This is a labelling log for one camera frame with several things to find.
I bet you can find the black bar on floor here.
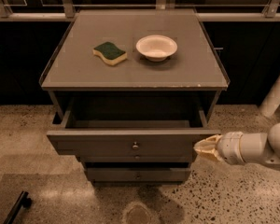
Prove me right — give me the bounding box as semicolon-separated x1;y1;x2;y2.
3;191;33;224

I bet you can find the grey bottom drawer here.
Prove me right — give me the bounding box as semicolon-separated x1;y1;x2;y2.
85;162;190;183

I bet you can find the grey drawer cabinet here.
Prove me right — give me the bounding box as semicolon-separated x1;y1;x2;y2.
38;8;231;185

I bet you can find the grey middle drawer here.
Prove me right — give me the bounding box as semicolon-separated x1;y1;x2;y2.
79;154;196;162

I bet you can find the green yellow sponge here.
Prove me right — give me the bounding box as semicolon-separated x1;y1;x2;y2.
92;42;127;66

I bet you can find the grey drawer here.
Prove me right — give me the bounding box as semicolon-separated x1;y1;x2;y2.
46;97;222;158
79;154;196;162
85;162;190;183

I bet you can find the white bowl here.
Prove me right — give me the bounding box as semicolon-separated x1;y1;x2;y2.
136;35;177;62

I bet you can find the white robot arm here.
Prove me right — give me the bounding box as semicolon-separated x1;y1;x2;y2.
194;76;280;171

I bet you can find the grey top drawer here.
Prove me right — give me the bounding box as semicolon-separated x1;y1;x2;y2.
46;97;222;158

